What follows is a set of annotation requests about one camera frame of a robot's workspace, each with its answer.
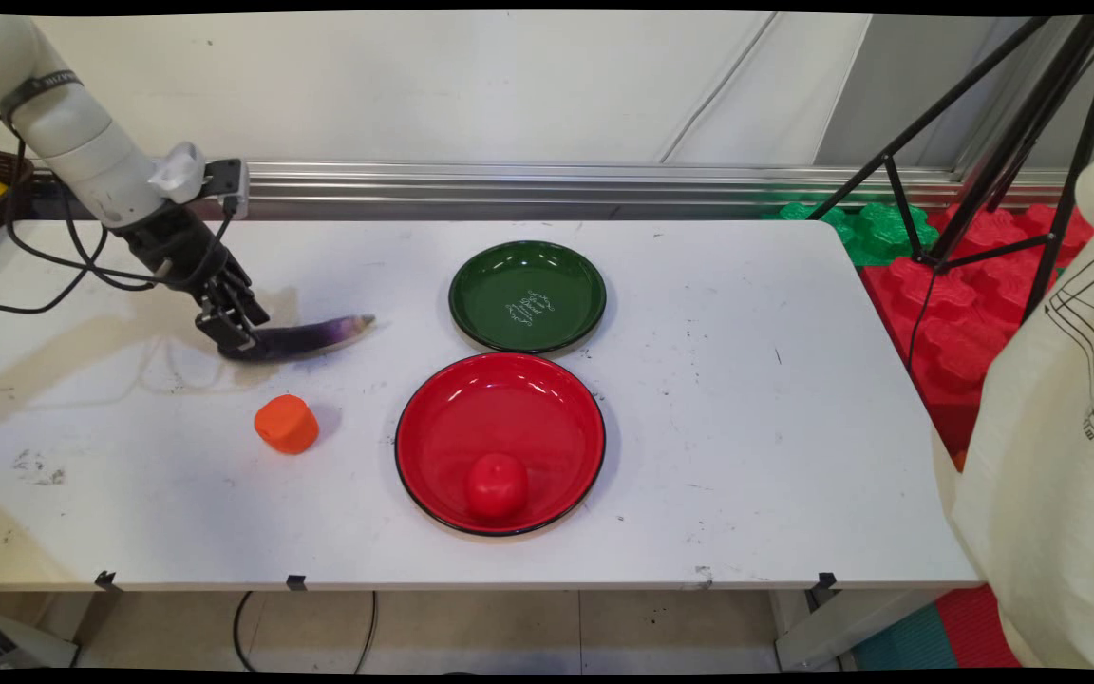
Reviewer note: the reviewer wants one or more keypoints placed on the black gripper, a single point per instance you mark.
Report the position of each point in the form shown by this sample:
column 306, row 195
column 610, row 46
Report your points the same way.
column 181, row 252

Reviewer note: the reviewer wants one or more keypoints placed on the purple toy eggplant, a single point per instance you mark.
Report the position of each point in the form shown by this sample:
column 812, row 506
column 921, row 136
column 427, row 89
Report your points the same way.
column 314, row 335

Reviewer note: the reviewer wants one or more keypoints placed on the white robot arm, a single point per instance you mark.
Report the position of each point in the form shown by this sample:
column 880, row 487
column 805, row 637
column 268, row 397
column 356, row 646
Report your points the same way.
column 82, row 152

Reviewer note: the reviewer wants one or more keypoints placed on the orange toy pepper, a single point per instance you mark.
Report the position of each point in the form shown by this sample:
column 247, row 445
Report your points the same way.
column 287, row 425

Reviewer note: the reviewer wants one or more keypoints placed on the black table edge clip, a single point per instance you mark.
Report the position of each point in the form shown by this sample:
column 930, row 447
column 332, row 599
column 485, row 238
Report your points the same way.
column 826, row 580
column 296, row 581
column 107, row 579

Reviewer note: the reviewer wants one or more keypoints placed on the red plate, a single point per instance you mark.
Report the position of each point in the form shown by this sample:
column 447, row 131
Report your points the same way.
column 499, row 408

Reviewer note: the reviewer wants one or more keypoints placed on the green plate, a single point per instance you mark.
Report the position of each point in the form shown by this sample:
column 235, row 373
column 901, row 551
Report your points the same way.
column 528, row 299

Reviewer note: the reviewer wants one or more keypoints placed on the red toy tomato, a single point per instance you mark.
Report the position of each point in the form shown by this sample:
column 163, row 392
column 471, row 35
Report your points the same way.
column 496, row 486

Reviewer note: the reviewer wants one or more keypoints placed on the green foam blocks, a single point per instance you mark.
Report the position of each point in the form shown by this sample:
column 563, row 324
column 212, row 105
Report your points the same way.
column 879, row 233

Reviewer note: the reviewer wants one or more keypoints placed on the grey table leg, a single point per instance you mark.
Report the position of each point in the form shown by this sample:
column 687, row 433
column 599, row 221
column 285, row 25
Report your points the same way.
column 841, row 627

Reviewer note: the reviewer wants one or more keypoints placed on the red foam blocks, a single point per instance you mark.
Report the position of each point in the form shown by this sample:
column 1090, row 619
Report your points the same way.
column 965, row 332

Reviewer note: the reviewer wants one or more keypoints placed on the teal floor mat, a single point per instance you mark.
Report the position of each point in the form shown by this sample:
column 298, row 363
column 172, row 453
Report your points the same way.
column 908, row 641

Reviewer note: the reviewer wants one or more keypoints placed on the black tripod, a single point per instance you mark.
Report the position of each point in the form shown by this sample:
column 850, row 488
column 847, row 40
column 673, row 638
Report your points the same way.
column 1012, row 152

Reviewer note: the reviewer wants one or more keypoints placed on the red floor mat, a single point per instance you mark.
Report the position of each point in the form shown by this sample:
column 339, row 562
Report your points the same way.
column 979, row 632

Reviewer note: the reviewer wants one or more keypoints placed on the person in cream shirt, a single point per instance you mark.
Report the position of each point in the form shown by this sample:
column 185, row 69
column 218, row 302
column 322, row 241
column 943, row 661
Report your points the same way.
column 1050, row 494

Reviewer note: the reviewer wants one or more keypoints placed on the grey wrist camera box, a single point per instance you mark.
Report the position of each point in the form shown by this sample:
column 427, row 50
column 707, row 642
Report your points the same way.
column 226, row 180

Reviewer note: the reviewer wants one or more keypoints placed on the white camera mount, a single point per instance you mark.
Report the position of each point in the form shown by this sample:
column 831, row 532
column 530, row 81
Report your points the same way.
column 177, row 174

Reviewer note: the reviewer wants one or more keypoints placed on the aluminium wall rail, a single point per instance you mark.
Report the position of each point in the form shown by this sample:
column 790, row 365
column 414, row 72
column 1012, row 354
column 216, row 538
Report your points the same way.
column 556, row 180

